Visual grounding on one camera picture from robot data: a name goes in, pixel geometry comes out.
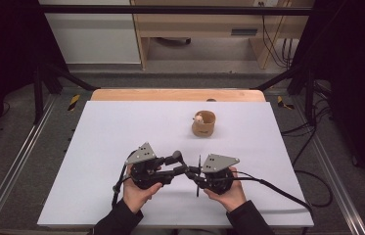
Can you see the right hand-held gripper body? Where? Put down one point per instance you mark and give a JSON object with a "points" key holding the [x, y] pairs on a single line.
{"points": [[219, 162]]}

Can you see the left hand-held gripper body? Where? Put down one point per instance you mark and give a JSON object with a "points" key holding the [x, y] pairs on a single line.
{"points": [[142, 153]]}

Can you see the thin black brush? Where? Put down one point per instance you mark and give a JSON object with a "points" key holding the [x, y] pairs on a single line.
{"points": [[199, 160]]}

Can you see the round wooden brush holder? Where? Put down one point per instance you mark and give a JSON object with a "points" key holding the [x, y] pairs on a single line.
{"points": [[203, 129]]}

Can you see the person's right hand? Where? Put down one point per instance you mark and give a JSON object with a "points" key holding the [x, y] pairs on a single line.
{"points": [[232, 197]]}

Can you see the person's left hand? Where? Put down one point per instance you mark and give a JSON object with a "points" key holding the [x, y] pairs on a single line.
{"points": [[137, 197]]}

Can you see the white table board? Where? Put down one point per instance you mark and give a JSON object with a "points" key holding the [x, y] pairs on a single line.
{"points": [[105, 137]]}

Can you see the dark table grommet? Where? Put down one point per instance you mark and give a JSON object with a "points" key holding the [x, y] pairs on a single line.
{"points": [[211, 100]]}

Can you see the wooden table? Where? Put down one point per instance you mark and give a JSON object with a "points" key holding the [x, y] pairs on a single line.
{"points": [[170, 95]]}

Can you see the white cabinet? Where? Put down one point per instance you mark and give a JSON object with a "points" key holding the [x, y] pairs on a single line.
{"points": [[95, 36]]}

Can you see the light wooden desk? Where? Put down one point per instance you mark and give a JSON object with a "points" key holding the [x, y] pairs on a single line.
{"points": [[203, 24]]}

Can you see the black curtain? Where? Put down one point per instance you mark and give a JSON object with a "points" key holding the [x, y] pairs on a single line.
{"points": [[359, 81], [4, 65]]}

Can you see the black frame stand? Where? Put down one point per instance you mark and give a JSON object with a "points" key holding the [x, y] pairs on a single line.
{"points": [[309, 98], [38, 98]]}

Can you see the aluminium floor rail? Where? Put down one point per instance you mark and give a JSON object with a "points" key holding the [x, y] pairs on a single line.
{"points": [[17, 160], [336, 182]]}

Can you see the black frame crossbar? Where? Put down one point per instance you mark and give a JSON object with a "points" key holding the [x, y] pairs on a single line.
{"points": [[170, 9]]}

